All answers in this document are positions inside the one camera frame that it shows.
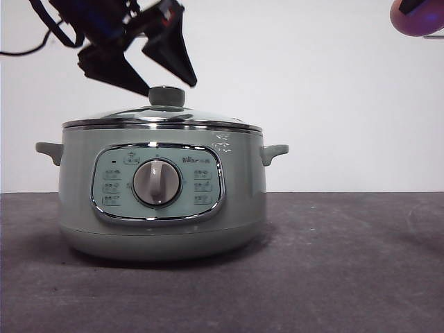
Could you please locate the brown egg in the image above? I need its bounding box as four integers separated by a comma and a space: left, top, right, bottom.
389, 0, 444, 37

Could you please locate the glass lid with green knob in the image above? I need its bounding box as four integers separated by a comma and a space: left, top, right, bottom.
61, 85, 264, 135

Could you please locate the sage green electric cooking pot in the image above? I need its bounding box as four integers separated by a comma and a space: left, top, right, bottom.
35, 125, 289, 261

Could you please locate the thick black cable loop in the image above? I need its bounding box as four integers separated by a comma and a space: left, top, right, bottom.
29, 0, 86, 49

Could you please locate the thin black cable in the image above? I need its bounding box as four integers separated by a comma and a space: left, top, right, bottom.
0, 31, 58, 57

